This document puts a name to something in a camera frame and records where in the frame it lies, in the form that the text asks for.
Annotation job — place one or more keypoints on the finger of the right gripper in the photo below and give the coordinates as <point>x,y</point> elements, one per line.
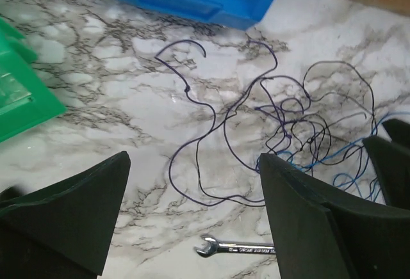
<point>391,164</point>
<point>398,131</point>

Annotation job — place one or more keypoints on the green plastic bin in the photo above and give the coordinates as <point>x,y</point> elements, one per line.
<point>25,100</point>

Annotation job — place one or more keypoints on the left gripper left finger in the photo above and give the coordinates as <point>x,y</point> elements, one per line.
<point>63,230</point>

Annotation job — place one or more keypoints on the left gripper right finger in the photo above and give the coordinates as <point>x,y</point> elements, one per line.
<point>320,231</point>

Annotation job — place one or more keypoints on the small open-end wrench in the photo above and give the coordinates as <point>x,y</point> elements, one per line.
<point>214,246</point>

